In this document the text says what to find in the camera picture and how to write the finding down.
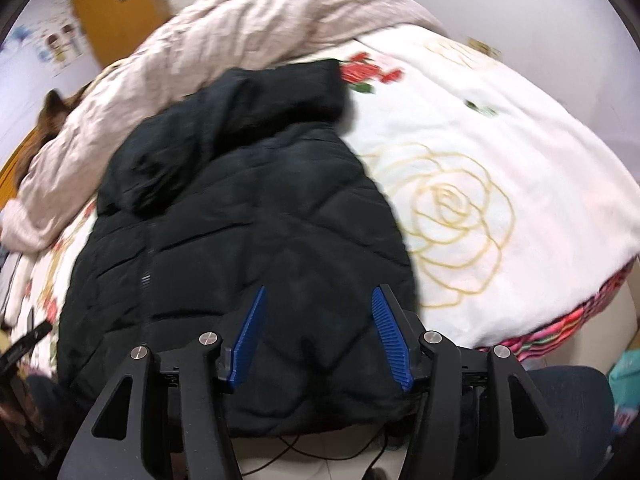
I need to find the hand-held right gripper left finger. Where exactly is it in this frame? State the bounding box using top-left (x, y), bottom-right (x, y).
top-left (59, 285), bottom-right (268, 480)

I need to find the black cable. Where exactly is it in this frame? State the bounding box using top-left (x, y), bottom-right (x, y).
top-left (240, 427), bottom-right (396, 480)

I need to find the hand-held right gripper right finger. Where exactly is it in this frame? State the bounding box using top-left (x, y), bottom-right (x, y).
top-left (371, 284), bottom-right (583, 480)

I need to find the cartoon wall poster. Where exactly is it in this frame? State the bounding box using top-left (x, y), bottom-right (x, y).
top-left (27, 10), bottom-right (90, 67)

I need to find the pale pink duvet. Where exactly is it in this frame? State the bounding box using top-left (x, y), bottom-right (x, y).
top-left (0, 0), bottom-right (448, 253)

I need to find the teal box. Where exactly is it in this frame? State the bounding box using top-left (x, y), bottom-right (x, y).
top-left (607, 350), bottom-right (640, 433)

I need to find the wooden wardrobe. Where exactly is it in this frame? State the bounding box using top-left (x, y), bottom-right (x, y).
top-left (72, 0), bottom-right (173, 68)

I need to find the wooden headboard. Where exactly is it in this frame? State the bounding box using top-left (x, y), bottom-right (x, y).
top-left (0, 125), bottom-right (46, 208)

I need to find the white floral bed blanket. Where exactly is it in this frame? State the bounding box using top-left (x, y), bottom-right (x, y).
top-left (0, 25), bottom-right (640, 351)

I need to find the person's left leg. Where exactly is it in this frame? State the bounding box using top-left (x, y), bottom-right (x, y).
top-left (25, 374), bottom-right (78, 461)

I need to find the white pillow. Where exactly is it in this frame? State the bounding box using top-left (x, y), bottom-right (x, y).
top-left (0, 247), bottom-right (36, 328)

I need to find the black hooded puffer jacket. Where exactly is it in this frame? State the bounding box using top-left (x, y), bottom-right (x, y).
top-left (56, 58), bottom-right (418, 438)

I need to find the brown plush toy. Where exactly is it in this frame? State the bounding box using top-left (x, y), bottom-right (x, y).
top-left (15, 89), bottom-right (91, 186)

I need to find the red patterned bed sheet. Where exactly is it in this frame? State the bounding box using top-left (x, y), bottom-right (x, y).
top-left (475, 255), bottom-right (640, 363)

